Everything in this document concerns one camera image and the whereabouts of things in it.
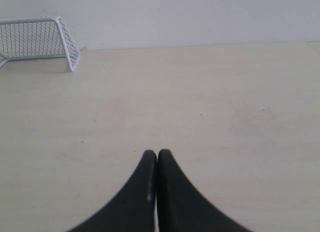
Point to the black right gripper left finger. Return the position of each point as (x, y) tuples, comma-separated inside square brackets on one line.
[(133, 207)]

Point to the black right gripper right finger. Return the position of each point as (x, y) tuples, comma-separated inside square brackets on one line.
[(181, 207)]

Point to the white miniature soccer goal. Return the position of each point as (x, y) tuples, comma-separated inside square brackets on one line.
[(37, 38)]

